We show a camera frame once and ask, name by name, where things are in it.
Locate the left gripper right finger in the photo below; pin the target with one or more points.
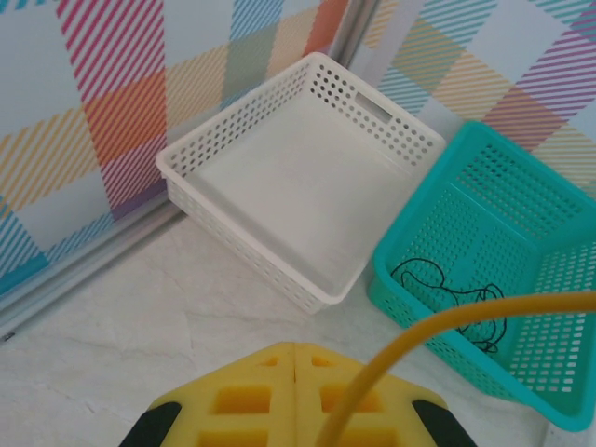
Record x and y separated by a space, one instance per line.
372 410

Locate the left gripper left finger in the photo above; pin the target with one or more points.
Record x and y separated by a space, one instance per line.
242 400

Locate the teal plastic basket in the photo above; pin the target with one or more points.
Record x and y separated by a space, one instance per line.
512 261

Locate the cream round-hole basket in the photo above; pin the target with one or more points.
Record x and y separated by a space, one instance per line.
302 195

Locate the left aluminium table rail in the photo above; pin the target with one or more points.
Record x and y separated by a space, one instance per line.
70 274

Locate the left aluminium frame post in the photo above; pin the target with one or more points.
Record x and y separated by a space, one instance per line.
356 32

